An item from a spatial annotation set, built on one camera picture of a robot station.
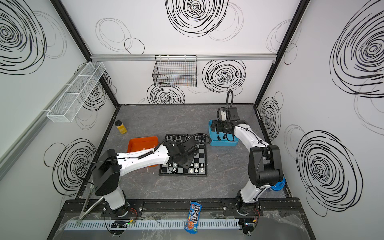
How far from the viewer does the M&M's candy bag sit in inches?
27.2

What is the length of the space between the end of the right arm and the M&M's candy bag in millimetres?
403

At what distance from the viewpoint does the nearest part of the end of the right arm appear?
0.67 meters
